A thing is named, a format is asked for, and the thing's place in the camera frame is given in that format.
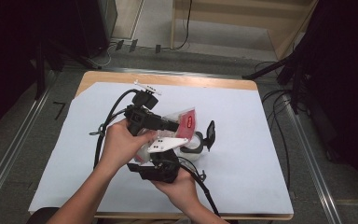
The black metal stand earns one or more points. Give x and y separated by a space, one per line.
39 74

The red and white spouted pouch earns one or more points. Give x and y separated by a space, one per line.
187 123

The white paper sheet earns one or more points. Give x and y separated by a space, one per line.
245 174

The light wooden frame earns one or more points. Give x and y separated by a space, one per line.
287 37

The black tape strip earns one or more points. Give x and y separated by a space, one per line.
133 45
119 45
158 48

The dark curtain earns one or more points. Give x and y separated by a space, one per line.
6 62
348 77

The metal floor rail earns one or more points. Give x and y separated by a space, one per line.
183 73
12 152
313 168

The person's right hand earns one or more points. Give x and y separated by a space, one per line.
177 189

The person's left hand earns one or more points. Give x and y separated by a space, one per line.
121 146

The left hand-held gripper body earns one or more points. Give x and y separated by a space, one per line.
141 116

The black tripod stand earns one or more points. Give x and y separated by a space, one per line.
295 81

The wooden table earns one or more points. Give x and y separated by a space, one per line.
199 81

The black cabinet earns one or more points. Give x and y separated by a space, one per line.
96 25

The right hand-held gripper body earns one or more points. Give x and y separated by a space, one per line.
160 168

